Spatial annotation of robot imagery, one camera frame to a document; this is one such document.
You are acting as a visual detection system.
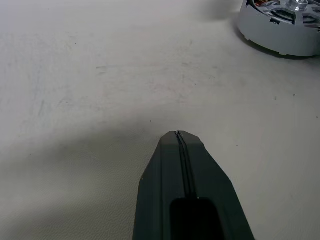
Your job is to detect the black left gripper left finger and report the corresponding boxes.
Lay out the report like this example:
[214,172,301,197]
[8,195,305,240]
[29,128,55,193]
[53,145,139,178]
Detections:
[132,130,192,240]

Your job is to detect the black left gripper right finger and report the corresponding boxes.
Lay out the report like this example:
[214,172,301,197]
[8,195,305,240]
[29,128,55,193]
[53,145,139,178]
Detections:
[178,130,256,240]

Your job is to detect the silver motor housing copper coils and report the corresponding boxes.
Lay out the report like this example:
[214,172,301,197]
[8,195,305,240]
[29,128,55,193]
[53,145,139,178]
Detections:
[236,0,320,60]

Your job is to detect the silver spoked rotor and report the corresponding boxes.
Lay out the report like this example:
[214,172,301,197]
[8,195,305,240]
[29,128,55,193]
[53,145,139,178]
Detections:
[268,0,320,28]

